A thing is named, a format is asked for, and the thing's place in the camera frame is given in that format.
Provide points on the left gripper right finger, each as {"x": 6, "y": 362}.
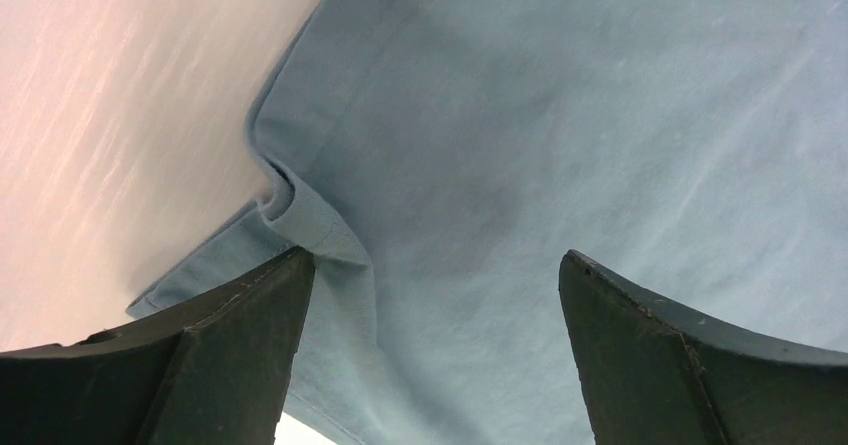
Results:
{"x": 655, "y": 371}

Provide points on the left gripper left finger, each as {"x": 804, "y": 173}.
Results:
{"x": 214, "y": 369}

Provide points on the blue-grey t-shirt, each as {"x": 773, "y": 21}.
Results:
{"x": 439, "y": 157}

